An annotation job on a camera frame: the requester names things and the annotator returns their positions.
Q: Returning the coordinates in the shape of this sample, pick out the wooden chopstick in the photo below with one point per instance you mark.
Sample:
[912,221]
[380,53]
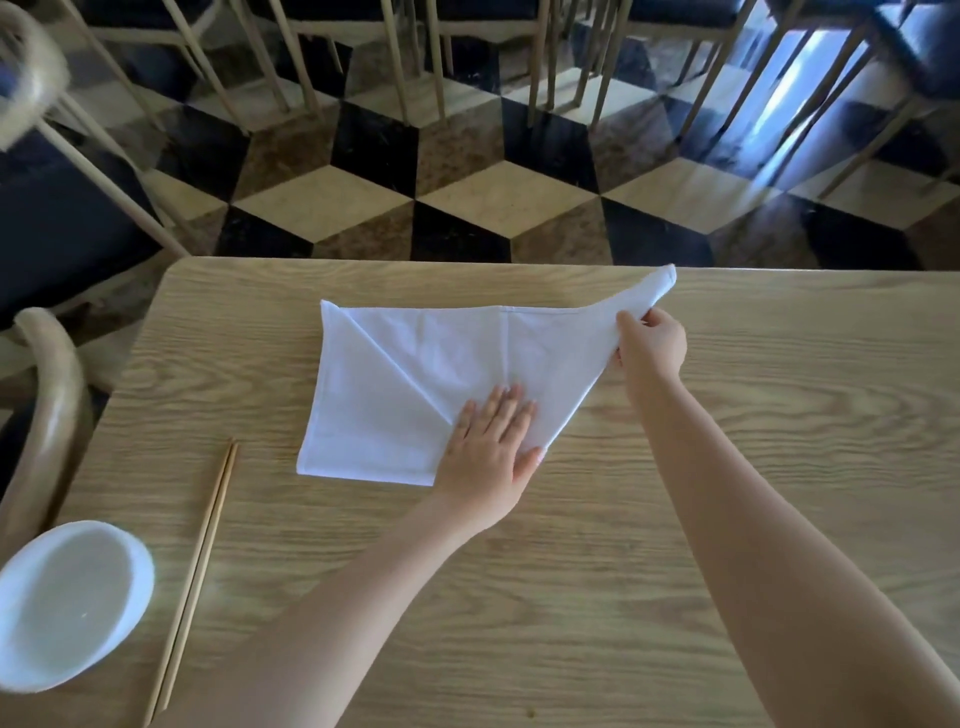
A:
[193,570]
[200,570]

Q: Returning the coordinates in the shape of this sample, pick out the person's left forearm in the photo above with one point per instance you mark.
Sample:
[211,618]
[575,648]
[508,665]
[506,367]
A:
[322,645]

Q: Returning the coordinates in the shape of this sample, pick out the person's right hand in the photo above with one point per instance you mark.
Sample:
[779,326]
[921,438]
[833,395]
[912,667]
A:
[652,352]

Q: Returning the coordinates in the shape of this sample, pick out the white bowl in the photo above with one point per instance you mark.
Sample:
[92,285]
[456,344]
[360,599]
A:
[67,600]

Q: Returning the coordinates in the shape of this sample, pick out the person's right forearm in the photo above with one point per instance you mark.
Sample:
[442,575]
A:
[765,562]

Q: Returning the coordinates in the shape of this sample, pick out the row of wooden dining chairs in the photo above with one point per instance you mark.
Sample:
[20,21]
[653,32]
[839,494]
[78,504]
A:
[682,9]

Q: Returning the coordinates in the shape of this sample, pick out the wooden chair with dark cushion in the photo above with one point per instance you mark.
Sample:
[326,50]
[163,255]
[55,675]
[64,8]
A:
[64,390]
[60,232]

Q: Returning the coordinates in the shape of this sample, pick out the white cloth napkin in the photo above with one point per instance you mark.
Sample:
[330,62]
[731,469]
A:
[390,390]

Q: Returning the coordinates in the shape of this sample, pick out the person's left hand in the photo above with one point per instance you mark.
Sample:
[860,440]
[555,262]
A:
[487,465]

